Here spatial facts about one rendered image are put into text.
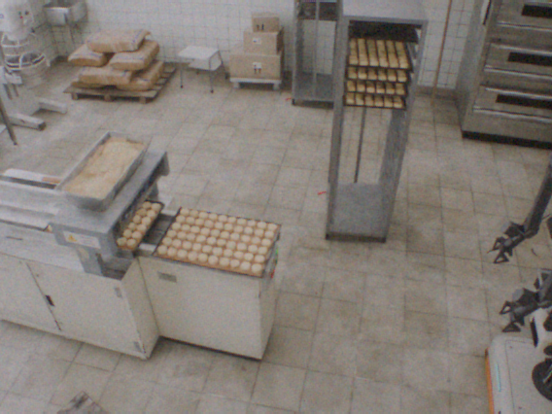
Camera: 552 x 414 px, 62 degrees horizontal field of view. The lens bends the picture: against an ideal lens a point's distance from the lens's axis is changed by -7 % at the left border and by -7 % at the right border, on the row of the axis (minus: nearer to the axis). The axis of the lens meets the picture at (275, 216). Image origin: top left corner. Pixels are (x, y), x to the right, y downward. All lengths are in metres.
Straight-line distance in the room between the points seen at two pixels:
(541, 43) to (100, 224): 4.14
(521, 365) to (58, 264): 2.70
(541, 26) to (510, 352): 3.02
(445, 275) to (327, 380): 1.29
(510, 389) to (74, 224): 2.51
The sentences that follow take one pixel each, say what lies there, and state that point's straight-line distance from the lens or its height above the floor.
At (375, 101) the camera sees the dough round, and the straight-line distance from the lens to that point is 3.24.
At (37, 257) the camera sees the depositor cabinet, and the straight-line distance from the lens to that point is 2.93.
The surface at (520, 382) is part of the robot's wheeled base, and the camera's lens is 3.12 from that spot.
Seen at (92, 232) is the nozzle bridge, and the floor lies 1.17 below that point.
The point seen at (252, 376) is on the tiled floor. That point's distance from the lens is 3.16.
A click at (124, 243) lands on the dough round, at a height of 0.91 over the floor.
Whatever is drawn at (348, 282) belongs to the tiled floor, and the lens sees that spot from 3.65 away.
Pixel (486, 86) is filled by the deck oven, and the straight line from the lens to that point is 5.17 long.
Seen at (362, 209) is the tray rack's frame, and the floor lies 0.15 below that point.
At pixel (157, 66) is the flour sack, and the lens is 6.26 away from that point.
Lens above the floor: 2.73
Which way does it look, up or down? 42 degrees down
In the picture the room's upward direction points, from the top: straight up
